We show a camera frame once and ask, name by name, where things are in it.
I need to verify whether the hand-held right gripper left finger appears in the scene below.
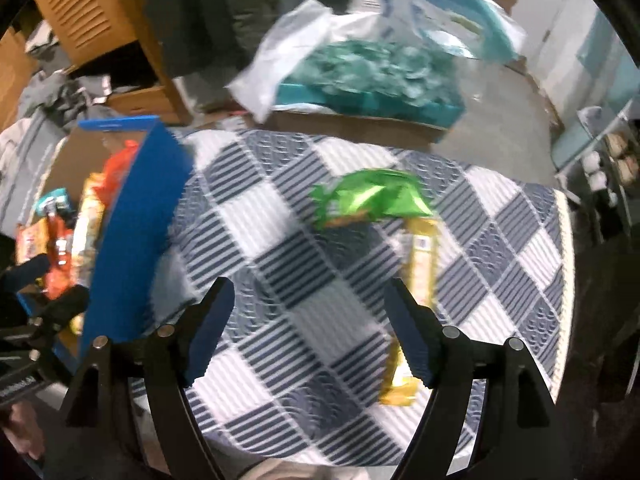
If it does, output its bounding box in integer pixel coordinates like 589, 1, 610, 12
62, 276, 236, 480

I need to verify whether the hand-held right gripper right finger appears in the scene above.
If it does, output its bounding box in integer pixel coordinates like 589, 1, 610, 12
382, 276, 558, 480

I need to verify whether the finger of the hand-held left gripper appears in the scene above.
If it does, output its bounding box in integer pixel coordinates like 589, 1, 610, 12
0, 254, 52, 293
27, 285, 91, 333

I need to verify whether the yellow noodle packet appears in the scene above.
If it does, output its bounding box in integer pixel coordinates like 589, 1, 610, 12
70, 172, 108, 301

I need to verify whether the yellow snack packet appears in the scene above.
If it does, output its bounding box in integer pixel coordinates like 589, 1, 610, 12
380, 215, 443, 406

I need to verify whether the blue cardboard box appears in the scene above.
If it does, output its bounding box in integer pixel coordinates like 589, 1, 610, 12
15, 115, 196, 361

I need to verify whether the orange snack packet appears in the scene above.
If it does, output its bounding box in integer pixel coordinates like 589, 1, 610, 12
100, 140, 141, 201

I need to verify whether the person's left hand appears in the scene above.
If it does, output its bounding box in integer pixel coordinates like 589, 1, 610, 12
0, 400, 47, 461

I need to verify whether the red snack packet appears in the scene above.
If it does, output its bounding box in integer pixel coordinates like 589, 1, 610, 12
15, 220, 76, 301

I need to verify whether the teal snack packet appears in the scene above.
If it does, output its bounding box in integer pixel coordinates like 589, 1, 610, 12
35, 187, 73, 221

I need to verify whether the blue white checked tablecloth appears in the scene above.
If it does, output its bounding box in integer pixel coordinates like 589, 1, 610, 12
130, 127, 573, 466

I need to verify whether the green snack packet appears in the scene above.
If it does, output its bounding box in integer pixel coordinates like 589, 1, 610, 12
310, 169, 436, 231

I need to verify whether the brown cardboard box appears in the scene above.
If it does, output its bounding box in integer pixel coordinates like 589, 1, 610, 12
260, 105, 451, 146

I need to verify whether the rack with cups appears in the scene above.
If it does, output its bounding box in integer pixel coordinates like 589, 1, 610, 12
550, 100, 640, 241

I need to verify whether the wooden cabinet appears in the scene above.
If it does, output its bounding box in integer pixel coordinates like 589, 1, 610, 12
30, 0, 191, 126

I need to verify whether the pile of teal packets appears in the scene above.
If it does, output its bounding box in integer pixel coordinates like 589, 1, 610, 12
275, 40, 463, 126

